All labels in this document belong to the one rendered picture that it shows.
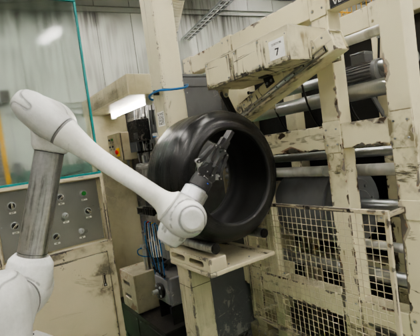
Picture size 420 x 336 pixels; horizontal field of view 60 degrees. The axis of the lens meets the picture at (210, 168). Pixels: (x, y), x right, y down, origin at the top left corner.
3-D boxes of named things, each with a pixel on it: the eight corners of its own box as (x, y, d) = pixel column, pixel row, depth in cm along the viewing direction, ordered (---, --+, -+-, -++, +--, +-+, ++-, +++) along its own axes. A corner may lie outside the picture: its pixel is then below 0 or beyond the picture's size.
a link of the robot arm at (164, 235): (199, 211, 130) (207, 211, 117) (177, 251, 126) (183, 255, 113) (173, 196, 128) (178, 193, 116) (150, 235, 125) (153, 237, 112)
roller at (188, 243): (173, 244, 183) (171, 235, 183) (181, 242, 185) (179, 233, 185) (213, 255, 154) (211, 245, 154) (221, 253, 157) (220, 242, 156)
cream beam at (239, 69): (207, 91, 198) (203, 63, 197) (242, 89, 212) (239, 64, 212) (290, 59, 148) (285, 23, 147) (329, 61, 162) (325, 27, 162)
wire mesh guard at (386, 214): (253, 317, 217) (238, 201, 213) (256, 316, 218) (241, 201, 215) (406, 387, 143) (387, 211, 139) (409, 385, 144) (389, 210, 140)
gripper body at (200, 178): (183, 181, 126) (196, 158, 128) (199, 193, 130) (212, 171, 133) (195, 184, 120) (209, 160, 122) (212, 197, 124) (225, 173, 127)
